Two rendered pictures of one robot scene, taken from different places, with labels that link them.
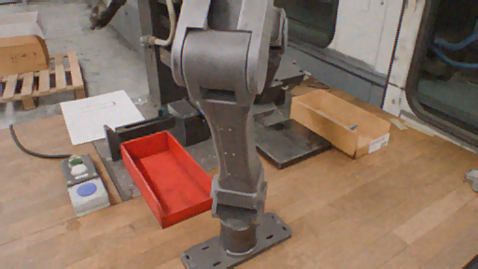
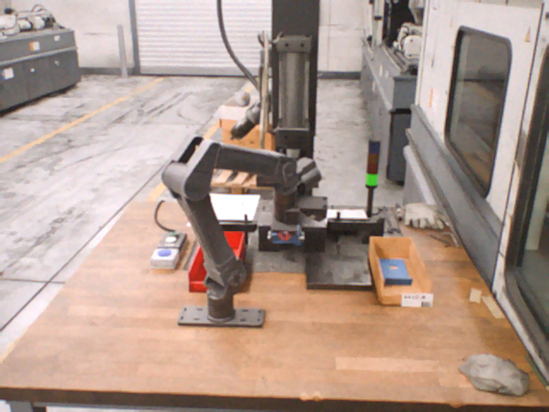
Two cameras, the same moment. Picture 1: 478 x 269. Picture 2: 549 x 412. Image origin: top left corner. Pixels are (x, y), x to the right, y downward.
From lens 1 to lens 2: 0.83 m
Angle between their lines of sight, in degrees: 33
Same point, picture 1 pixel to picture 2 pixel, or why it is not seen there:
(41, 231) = (126, 268)
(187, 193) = not seen: hidden behind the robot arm
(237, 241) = (211, 307)
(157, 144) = (233, 240)
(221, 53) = (175, 175)
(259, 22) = (194, 164)
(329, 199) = (316, 320)
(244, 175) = (210, 255)
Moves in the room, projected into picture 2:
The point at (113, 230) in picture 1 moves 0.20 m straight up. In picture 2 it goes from (162, 281) to (156, 213)
